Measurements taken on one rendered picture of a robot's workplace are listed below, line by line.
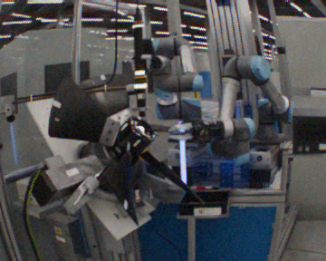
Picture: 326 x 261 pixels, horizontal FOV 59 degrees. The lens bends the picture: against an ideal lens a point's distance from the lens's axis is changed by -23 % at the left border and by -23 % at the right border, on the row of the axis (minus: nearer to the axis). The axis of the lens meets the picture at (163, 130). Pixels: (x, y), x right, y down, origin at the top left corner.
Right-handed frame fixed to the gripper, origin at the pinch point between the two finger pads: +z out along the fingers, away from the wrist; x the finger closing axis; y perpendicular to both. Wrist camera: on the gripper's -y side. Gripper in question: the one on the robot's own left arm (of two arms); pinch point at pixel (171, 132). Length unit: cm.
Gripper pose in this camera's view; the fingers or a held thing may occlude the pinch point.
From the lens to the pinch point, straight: 143.2
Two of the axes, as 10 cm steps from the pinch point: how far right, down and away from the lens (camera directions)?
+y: 1.8, 2.3, -9.6
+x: 0.5, 9.7, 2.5
